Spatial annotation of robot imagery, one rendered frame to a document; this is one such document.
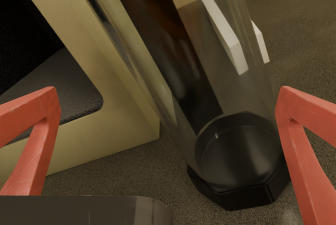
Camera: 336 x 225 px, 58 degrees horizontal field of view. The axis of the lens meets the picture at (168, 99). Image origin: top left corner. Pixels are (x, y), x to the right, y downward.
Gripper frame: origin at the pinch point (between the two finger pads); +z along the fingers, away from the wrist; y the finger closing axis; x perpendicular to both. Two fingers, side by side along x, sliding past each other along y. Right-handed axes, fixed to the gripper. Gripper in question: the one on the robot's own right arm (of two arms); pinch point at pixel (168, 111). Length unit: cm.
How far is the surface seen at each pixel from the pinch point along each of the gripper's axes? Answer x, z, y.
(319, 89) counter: 10.7, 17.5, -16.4
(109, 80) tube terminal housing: 9.7, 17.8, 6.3
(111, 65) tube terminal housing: 8.0, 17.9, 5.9
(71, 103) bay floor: 15.2, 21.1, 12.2
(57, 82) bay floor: 17.0, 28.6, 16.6
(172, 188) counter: 18.2, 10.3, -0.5
